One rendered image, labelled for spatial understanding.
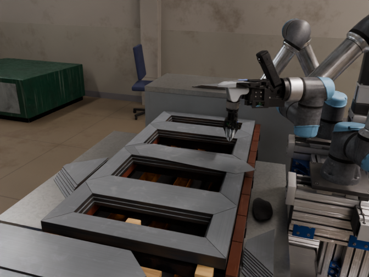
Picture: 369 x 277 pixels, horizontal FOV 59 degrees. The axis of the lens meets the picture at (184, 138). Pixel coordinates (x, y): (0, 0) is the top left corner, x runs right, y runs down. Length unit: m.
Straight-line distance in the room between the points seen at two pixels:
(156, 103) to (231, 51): 2.94
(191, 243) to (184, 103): 1.61
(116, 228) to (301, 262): 1.33
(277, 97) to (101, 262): 0.80
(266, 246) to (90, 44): 5.43
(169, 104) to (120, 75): 3.56
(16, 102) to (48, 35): 1.97
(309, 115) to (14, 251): 1.11
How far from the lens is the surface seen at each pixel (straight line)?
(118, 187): 1.60
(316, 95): 1.09
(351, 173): 1.42
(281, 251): 1.58
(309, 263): 2.31
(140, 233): 1.30
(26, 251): 1.34
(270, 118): 2.61
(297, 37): 1.74
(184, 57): 5.69
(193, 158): 1.87
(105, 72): 6.36
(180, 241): 1.26
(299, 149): 1.89
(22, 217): 1.71
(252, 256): 1.47
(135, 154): 1.92
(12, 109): 5.45
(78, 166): 2.01
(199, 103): 2.65
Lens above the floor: 1.67
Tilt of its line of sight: 22 degrees down
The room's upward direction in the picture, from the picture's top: 2 degrees clockwise
